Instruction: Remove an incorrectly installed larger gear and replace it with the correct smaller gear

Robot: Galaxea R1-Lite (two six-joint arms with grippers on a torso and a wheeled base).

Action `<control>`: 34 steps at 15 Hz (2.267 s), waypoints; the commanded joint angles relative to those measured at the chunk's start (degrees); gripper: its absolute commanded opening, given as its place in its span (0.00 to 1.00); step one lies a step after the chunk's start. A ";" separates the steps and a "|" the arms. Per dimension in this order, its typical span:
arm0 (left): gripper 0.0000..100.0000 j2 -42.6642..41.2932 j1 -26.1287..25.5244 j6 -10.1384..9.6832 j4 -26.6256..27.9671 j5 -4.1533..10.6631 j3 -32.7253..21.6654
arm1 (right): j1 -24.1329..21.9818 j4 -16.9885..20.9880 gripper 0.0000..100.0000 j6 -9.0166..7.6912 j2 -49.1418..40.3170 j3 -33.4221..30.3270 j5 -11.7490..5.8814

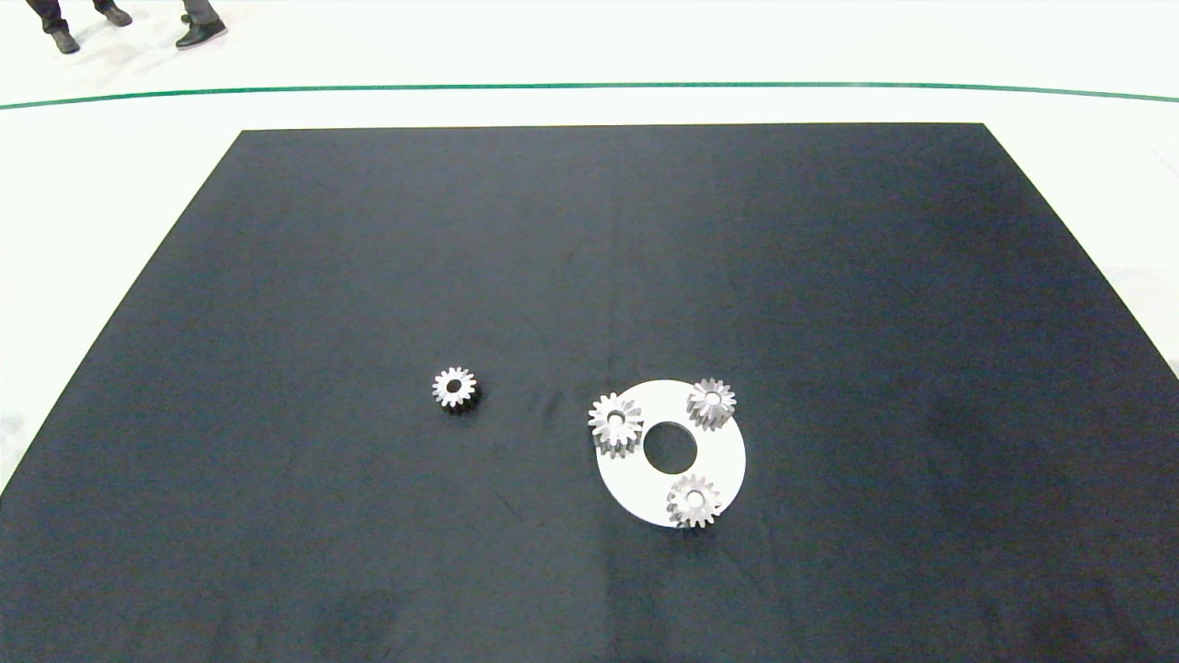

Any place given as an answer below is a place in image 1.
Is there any large steel gear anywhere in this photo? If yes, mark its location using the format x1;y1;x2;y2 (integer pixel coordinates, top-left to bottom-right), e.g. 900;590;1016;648
589;392;645;456

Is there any small steel gear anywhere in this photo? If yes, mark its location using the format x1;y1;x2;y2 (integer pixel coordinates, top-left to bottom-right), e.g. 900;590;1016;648
687;378;738;430
432;366;480;411
666;474;722;529

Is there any round white plate with pins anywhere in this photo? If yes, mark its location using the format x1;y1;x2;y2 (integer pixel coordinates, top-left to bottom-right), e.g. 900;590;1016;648
596;379;747;529

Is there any black rectangular mat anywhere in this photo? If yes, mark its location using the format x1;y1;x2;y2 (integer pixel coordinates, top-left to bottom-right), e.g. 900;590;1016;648
0;122;1179;663

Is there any person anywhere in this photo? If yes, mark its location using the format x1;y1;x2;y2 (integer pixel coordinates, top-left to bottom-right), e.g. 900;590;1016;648
25;0;134;55
175;0;228;50

